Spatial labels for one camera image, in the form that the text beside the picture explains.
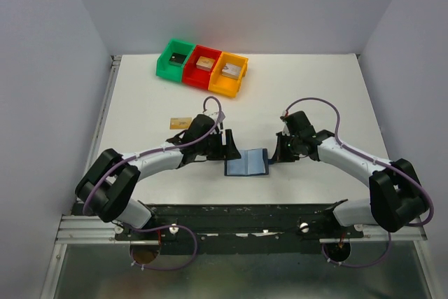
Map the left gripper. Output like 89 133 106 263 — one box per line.
197 130 242 161

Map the blue card holder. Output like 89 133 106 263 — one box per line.
224 148 270 176

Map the gold credit card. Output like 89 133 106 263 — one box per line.
169 117 193 130

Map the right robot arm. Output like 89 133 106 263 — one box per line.
271 111 430 237

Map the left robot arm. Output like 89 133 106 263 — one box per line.
75 114 242 239

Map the grey block in yellow bin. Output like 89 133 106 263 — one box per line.
222 62 242 79

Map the yellow bin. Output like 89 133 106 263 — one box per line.
207 51 249 98

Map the red bin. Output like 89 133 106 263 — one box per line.
182 45 222 90

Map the tan block in red bin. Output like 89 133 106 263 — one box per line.
196 56 215 71

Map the dark block in green bin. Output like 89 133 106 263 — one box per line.
169 53 186 67

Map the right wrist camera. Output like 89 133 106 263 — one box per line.
280 111 291 136

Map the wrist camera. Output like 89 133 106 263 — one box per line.
203 110 225 124
280 111 291 136

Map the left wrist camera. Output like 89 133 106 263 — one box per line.
203 110 225 124

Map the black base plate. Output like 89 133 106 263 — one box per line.
115 204 363 255

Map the aluminium rail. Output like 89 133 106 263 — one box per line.
55 216 116 244

